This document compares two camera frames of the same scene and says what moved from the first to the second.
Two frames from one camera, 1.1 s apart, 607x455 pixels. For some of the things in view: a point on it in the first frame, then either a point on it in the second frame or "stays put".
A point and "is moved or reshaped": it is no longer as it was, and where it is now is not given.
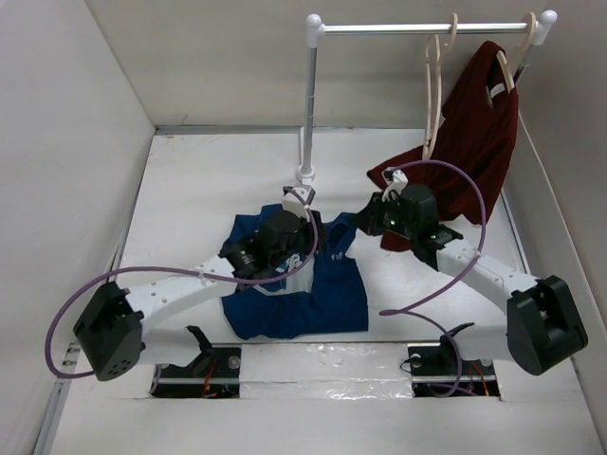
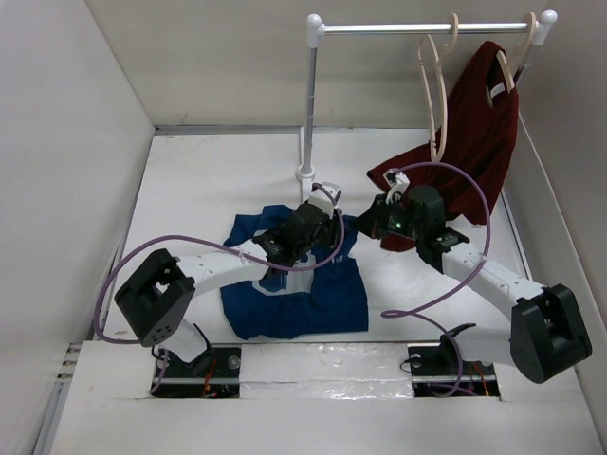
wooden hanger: [432, 63] is moved or reshaped
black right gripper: [368, 217] stays put
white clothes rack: [541, 27] stays put
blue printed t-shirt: [324, 295] stays put
